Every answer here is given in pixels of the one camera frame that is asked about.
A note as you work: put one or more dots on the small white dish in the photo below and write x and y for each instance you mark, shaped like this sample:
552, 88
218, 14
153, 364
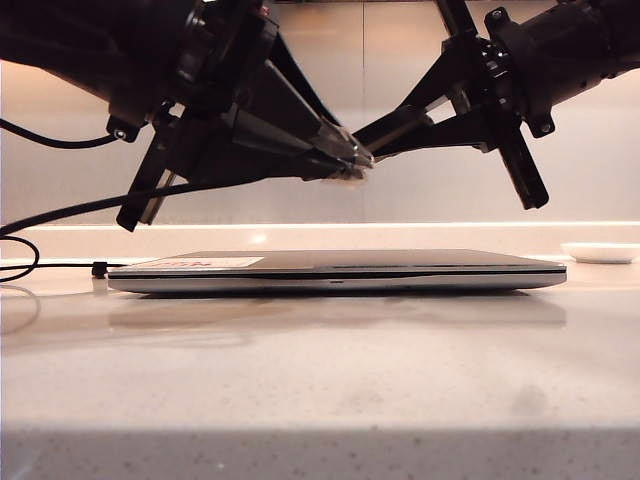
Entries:
597, 253

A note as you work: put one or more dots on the silver Dell laptop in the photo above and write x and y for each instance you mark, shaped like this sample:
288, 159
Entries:
335, 283

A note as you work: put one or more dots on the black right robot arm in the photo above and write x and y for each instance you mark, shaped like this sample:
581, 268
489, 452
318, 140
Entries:
575, 50

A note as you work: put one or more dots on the white Nice Try sticker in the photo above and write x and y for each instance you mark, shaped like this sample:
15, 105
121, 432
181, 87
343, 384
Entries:
235, 262

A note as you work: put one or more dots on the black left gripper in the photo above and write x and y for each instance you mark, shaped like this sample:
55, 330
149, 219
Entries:
215, 60

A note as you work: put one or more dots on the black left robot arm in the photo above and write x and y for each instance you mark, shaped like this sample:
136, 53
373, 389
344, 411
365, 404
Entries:
75, 40

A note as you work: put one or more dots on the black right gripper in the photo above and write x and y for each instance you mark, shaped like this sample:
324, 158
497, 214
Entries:
510, 100

